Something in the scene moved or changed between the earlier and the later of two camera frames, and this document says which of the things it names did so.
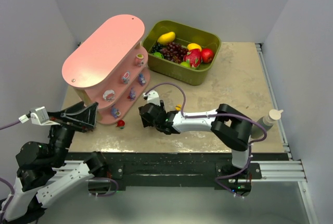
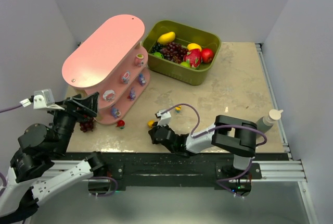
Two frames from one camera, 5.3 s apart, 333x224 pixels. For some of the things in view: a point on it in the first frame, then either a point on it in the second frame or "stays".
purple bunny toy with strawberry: [115, 112] stays
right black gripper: [152, 114] → [158, 134]
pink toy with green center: [139, 59] stays
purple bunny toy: [132, 94] stays
